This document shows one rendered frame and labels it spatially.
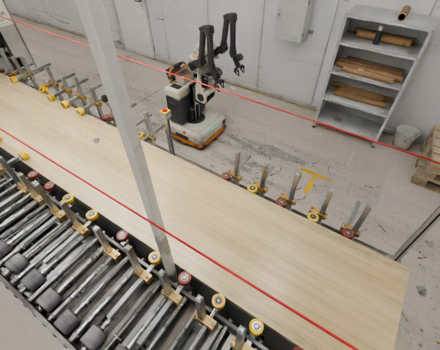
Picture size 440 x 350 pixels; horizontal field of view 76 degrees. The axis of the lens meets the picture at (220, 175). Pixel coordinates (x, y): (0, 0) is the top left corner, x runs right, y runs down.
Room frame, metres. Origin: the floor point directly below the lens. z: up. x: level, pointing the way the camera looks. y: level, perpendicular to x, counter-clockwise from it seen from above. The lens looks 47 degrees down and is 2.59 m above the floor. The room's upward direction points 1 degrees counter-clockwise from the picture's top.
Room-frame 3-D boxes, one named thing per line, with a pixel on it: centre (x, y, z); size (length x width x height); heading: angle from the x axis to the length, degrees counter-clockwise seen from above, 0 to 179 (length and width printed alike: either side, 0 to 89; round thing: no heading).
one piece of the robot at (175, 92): (3.36, 0.42, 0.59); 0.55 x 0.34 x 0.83; 146
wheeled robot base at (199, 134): (3.31, 0.34, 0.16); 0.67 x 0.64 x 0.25; 56
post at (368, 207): (1.10, -0.98, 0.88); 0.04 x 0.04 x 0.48; 56
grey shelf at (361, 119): (3.37, -1.90, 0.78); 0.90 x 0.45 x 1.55; 56
